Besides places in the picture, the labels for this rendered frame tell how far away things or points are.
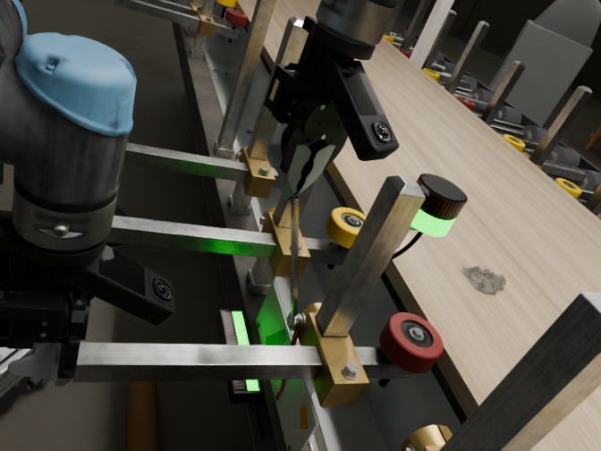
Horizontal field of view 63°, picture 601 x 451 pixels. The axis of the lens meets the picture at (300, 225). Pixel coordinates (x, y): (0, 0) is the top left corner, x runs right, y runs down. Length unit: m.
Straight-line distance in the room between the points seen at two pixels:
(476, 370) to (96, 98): 0.56
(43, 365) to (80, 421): 0.99
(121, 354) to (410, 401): 0.48
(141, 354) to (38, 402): 1.01
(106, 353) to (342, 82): 0.38
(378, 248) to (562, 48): 6.19
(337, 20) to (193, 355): 0.39
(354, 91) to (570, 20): 6.23
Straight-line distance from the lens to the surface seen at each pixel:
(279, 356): 0.62
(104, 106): 0.36
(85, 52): 0.38
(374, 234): 0.56
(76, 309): 0.48
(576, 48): 6.70
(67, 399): 1.58
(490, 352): 0.75
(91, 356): 0.57
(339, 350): 0.65
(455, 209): 0.56
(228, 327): 0.85
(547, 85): 6.74
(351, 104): 0.52
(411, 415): 0.87
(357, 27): 0.53
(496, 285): 0.89
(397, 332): 0.66
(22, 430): 1.53
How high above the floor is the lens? 1.31
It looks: 32 degrees down
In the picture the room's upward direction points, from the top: 23 degrees clockwise
